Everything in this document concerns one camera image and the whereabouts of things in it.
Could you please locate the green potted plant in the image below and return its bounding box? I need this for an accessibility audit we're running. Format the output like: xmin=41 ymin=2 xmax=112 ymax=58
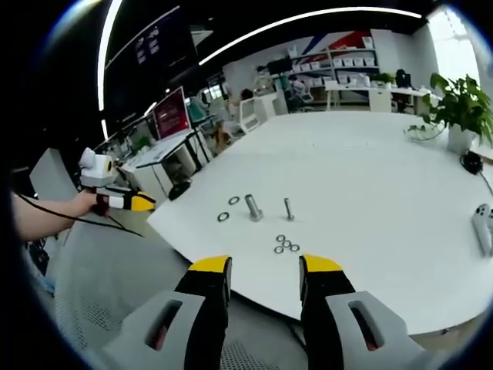
xmin=403 ymin=72 xmax=493 ymax=156

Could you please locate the large threaded stud bolt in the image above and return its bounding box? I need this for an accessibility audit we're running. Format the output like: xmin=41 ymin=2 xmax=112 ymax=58
xmin=243 ymin=193 xmax=264 ymax=223

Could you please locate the white handheld controller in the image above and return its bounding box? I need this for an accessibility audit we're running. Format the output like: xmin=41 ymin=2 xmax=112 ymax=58
xmin=471 ymin=203 xmax=493 ymax=257

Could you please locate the white office chair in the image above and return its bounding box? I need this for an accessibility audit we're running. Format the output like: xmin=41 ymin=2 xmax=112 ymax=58
xmin=235 ymin=96 xmax=270 ymax=134

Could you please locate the black cable coil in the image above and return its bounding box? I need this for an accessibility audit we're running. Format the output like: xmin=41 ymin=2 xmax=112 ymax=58
xmin=460 ymin=150 xmax=485 ymax=175

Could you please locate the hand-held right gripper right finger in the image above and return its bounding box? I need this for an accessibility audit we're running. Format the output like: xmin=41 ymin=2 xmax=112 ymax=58
xmin=298 ymin=254 xmax=428 ymax=370

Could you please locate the red screen monitor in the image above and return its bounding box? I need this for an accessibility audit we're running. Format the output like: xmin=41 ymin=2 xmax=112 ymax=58
xmin=152 ymin=86 xmax=191 ymax=141

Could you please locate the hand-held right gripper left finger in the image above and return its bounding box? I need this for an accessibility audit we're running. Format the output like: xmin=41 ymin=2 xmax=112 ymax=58
xmin=100 ymin=254 xmax=233 ymax=370

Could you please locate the white side desk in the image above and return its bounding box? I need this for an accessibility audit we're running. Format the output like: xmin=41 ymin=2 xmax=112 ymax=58
xmin=119 ymin=129 xmax=213 ymax=193

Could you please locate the small green plant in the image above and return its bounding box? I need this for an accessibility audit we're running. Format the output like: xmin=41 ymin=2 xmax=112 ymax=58
xmin=370 ymin=72 xmax=397 ymax=89

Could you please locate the person's left hand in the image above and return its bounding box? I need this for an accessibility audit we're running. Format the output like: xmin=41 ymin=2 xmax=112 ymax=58
xmin=72 ymin=190 xmax=111 ymax=217

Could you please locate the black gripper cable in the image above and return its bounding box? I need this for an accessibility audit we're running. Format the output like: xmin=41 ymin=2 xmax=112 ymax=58
xmin=15 ymin=192 xmax=146 ymax=238

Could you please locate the white background desk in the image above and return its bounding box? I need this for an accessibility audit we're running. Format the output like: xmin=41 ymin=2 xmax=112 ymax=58
xmin=325 ymin=83 xmax=442 ymax=115

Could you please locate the white storage shelf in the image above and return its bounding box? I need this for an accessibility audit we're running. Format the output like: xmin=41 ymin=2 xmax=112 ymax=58
xmin=284 ymin=36 xmax=381 ymax=107

